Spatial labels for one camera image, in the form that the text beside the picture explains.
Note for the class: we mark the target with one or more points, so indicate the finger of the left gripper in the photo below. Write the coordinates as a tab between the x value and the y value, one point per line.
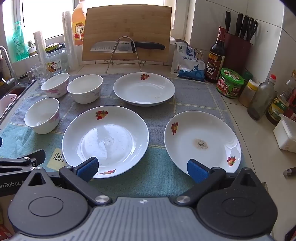
33	159

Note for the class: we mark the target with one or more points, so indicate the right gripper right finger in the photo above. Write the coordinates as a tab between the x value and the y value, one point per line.
205	181

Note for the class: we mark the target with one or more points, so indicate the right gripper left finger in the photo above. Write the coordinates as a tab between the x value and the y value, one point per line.
77	178

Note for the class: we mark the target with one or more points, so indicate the plate with food stain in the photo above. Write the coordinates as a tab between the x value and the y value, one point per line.
203	137

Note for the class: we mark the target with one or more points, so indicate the large white plate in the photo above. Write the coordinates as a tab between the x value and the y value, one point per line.
116	136

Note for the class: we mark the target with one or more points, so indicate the floral white bowl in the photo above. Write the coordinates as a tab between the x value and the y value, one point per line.
43	116
86	89

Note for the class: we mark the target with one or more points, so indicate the santoku kitchen knife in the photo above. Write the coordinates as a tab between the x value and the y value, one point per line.
125	46

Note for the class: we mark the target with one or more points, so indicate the grey teal table cloth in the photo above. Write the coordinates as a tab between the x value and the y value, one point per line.
155	174

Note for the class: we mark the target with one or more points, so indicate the white plastic colander basket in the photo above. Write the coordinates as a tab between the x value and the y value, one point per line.
6	101

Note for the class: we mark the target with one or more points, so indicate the metal faucet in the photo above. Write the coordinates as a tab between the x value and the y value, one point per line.
14	79

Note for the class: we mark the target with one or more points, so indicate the white plastic box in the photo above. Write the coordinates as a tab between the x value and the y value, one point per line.
285	134

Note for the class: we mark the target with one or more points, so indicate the yellow lid spice jar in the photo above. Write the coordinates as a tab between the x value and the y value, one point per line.
248	93

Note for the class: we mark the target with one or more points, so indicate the green lid mushroom sauce jar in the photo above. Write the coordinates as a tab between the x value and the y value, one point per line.
229	83

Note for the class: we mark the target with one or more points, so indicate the clear drinking glass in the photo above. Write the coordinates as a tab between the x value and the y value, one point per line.
40	73

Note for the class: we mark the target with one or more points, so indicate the empty clear glass bottle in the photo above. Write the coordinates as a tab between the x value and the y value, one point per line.
262	98

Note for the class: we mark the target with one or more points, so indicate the oil bottle yellow label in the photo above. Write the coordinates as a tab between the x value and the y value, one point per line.
282	101

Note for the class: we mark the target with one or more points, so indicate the green lid spice jar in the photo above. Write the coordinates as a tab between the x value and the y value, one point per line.
246	76

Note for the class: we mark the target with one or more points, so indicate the green dish soap bottle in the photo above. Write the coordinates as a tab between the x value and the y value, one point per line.
16	42

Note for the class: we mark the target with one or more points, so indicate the blue white salt bag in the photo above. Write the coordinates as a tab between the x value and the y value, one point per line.
187	62

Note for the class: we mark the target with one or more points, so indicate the glass jar with label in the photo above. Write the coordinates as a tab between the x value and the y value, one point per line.
57	59

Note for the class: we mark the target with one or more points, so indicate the short plastic wrap roll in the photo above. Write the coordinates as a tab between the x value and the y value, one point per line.
40	46

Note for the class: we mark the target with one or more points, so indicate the dark vinegar bottle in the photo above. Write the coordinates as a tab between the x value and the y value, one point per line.
216	57

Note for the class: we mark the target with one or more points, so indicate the dark red knife block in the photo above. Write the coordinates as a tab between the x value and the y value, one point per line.
237	46

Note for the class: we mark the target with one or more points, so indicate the tall plastic wrap roll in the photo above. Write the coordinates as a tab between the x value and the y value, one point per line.
69	42

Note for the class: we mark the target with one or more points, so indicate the orange cooking wine jug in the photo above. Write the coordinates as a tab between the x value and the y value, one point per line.
78	23

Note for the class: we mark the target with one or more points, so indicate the bamboo cutting board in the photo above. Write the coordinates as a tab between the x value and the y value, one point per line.
141	22

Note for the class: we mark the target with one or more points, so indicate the small brown handle knife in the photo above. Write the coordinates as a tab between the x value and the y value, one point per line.
289	172

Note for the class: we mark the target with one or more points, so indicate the metal wire stand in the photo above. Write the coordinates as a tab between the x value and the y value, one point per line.
123	60

